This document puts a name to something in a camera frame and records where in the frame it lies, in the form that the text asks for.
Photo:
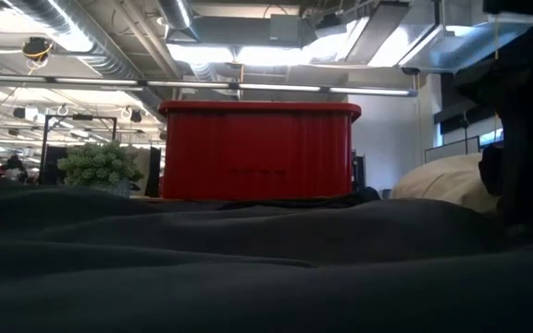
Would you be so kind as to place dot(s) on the beige garment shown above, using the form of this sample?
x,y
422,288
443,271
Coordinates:
x,y
442,180

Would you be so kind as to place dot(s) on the red ribbed plastic bin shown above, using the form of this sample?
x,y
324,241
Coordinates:
x,y
262,148

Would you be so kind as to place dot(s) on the black buttoned garment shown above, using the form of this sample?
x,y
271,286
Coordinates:
x,y
248,259

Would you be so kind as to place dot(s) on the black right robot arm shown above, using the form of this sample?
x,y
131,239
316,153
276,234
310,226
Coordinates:
x,y
525,69

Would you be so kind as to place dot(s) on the grey partition panel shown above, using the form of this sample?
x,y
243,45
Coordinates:
x,y
451,150

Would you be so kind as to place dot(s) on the slanted silver ceiling panel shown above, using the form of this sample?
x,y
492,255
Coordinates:
x,y
373,32

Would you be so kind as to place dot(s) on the grey ceiling box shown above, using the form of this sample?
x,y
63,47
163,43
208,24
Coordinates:
x,y
286,28

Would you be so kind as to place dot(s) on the green spiky plant ornament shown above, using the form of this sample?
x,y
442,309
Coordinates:
x,y
97,164

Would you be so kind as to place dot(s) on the black ceiling device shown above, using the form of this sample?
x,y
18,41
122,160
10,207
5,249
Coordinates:
x,y
37,47

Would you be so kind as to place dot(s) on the person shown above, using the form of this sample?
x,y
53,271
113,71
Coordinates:
x,y
15,167

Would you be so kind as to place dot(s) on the white ceiling duct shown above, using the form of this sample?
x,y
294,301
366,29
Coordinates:
x,y
451,46

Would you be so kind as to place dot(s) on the smooth silver air duct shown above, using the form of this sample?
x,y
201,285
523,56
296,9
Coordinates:
x,y
178,18

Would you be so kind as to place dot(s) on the ribbed silver air duct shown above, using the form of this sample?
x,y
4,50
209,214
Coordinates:
x,y
109,60

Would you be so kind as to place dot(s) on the black stand frame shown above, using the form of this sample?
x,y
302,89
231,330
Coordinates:
x,y
81,117

